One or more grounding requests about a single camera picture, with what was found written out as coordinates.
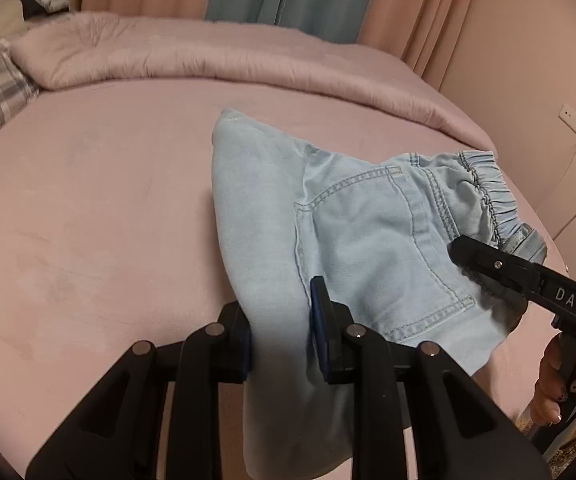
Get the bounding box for light blue strawberry denim pants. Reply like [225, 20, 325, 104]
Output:
[212, 110, 547, 479]

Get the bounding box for person's right hand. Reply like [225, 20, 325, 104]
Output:
[529, 335, 576, 426]

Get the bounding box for pink bed sheet mattress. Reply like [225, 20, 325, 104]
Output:
[0, 77, 569, 480]

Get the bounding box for pink quilted duvet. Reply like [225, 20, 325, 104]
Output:
[9, 12, 494, 151]

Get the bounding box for grey plaid cushion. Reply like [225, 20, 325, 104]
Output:
[19, 0, 70, 21]

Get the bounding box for white power cable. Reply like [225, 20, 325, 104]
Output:
[534, 129, 576, 241]

